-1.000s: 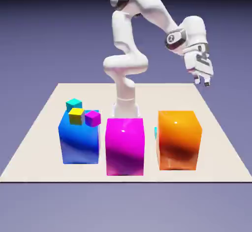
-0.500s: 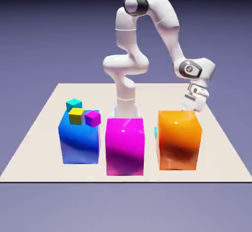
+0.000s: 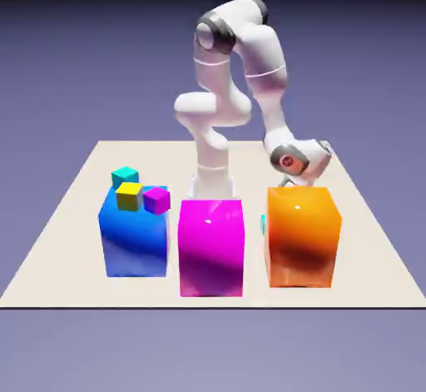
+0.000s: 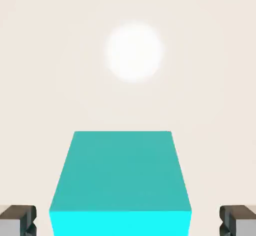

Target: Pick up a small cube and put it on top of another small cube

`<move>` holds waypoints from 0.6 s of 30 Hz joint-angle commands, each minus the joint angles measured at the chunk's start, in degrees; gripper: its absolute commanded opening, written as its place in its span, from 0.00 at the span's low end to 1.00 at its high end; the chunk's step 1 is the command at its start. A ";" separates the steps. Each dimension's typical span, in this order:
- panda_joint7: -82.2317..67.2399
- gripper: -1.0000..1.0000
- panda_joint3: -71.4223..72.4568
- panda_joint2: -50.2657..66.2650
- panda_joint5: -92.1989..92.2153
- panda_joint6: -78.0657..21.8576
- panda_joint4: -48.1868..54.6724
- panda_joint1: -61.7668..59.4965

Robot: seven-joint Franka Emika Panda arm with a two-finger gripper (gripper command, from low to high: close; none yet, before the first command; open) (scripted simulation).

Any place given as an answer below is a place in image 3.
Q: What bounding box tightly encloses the large orange box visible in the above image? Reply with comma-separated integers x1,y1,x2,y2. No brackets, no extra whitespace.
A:
264,186,343,290

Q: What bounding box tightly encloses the small teal cube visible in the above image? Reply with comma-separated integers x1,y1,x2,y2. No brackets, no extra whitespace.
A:
110,166,140,191

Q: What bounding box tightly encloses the large magenta box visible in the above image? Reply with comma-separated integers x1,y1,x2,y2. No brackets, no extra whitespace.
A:
176,199,246,298

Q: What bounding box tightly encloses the small purple cube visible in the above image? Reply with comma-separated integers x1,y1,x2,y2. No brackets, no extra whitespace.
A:
142,186,172,216

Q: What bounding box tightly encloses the small yellow cube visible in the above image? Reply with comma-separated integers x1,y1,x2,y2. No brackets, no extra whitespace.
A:
115,181,145,213

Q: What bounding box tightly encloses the large blue box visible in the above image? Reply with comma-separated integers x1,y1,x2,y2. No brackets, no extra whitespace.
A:
97,184,169,279

